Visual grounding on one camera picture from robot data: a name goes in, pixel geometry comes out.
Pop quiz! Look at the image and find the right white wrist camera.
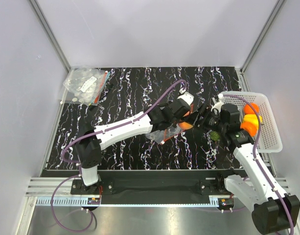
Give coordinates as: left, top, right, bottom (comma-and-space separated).
211, 94, 224, 115

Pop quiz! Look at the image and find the yellow bell pepper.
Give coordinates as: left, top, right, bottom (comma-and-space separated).
243, 114, 262, 127

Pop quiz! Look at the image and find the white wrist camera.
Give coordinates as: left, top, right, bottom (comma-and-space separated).
177, 92, 194, 106
211, 94, 224, 115

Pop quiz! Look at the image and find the orange fruit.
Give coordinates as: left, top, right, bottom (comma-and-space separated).
243, 103, 259, 115
240, 122, 258, 137

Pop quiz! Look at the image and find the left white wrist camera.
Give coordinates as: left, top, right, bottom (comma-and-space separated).
177, 92, 194, 106

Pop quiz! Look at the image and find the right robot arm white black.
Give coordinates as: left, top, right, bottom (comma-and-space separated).
185, 104, 300, 235

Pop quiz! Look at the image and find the right aluminium frame post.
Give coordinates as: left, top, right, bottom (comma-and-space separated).
240, 0, 286, 73

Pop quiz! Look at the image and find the black marbled table mat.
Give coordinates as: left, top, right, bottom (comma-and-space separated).
45, 67, 241, 170

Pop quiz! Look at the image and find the green artificial leaf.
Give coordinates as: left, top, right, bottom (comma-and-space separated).
210, 131, 221, 141

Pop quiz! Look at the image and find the clear zip bag orange zipper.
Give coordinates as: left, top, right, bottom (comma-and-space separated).
145, 124, 186, 144

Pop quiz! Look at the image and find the stack of spare zip bags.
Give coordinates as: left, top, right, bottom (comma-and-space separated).
63, 67, 110, 106

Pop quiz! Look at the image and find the left aluminium frame post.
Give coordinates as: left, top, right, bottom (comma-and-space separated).
28, 0, 71, 72

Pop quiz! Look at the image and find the white slotted cable duct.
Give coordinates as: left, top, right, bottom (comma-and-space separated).
36, 195, 220, 208

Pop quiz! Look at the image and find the peach fruit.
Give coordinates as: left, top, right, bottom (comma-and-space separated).
178, 111, 193, 130

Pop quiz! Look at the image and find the aluminium frame post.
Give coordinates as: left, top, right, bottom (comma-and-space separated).
240, 0, 286, 73
28, 0, 71, 72

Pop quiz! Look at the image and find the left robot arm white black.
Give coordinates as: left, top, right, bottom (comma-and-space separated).
75, 98, 193, 194

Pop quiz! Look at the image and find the white plastic mesh basket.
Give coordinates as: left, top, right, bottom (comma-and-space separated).
222, 91, 283, 153

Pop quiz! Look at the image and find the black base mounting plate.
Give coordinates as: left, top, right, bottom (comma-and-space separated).
70, 169, 247, 202

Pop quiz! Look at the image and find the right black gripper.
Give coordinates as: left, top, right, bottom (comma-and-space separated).
182, 103, 227, 134

